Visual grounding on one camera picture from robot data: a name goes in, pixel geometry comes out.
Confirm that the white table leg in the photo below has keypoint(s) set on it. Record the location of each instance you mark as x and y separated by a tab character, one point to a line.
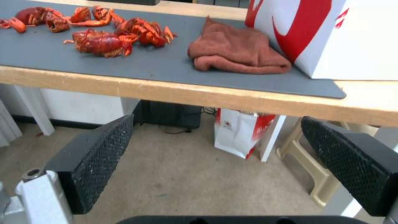
34	109
273	137

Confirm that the black box under table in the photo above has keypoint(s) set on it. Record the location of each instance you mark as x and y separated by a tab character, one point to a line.
171	116

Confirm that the small red crayfish piece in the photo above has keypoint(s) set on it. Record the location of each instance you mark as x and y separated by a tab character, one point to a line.
14	25

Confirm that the white red paper bag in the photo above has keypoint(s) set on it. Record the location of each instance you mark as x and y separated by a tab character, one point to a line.
241	135

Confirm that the red crayfish tail piece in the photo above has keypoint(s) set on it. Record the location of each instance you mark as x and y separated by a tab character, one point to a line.
58	25

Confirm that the grey table mat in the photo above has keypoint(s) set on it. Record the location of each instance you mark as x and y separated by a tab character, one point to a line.
149	58

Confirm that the white red takeout bag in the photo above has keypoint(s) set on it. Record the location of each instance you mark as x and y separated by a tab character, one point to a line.
323	37

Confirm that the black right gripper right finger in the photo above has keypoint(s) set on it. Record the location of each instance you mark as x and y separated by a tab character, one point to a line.
351	161

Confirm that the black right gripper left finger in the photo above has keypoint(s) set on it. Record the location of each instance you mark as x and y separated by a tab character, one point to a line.
93	161

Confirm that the brown folded towel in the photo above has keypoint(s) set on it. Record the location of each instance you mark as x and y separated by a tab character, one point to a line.
238	50

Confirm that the round red crayfish body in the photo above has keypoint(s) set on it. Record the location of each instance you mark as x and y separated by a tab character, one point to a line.
29	15

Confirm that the red crayfish with claws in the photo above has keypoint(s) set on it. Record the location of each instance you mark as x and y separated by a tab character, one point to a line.
146	31

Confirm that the large red crayfish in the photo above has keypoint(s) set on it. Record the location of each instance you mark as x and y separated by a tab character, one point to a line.
101	44

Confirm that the beige plastic step stool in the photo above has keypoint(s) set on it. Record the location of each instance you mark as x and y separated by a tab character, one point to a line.
311	163

